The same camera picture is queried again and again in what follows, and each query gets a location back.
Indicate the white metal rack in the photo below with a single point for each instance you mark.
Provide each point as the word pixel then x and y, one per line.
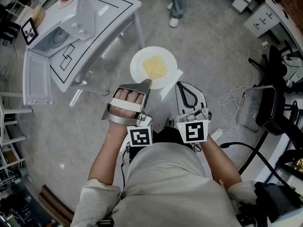
pixel 16 110

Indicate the black office chair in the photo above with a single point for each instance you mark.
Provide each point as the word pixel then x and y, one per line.
pixel 274 63

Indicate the person's gray shirt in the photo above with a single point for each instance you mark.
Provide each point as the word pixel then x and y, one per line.
pixel 165 185

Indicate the person's black shorts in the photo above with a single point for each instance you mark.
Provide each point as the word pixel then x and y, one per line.
pixel 165 136

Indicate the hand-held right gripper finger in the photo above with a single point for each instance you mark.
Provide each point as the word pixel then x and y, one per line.
pixel 201 100

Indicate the brown wooden bench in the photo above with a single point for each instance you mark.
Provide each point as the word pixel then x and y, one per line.
pixel 54 204

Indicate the white microwave oven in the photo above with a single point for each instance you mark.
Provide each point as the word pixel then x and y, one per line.
pixel 78 11

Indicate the person's left forearm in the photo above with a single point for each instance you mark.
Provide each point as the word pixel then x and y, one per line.
pixel 106 155

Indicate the white plastic bag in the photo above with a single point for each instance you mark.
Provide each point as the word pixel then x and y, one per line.
pixel 293 67

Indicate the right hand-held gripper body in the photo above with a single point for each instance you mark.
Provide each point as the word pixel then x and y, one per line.
pixel 194 131

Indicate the gray mesh chair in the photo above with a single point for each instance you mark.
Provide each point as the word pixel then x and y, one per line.
pixel 255 107

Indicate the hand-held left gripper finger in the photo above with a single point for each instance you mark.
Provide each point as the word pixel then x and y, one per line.
pixel 148 86

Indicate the white power adapter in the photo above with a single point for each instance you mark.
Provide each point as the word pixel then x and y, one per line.
pixel 216 133

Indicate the yellow noodle food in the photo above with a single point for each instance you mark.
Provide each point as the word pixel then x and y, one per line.
pixel 155 66

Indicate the person's shoe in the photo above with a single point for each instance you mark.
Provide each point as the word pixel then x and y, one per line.
pixel 170 122

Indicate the white plate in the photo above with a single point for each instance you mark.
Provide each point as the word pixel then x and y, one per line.
pixel 139 63

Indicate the black picture frame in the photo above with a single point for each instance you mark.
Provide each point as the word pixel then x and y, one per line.
pixel 29 31

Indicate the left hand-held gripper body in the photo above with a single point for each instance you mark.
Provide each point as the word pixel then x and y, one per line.
pixel 139 136

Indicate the person's left hand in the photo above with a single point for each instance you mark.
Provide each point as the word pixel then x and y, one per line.
pixel 125 113

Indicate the round beige box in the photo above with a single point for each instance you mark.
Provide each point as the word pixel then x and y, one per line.
pixel 38 14

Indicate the black equipment box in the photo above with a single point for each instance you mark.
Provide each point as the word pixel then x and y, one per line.
pixel 277 202

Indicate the person's right forearm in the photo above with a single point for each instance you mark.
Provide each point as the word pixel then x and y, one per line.
pixel 220 164

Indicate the white table with black lines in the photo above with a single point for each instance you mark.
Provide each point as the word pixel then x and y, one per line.
pixel 106 20

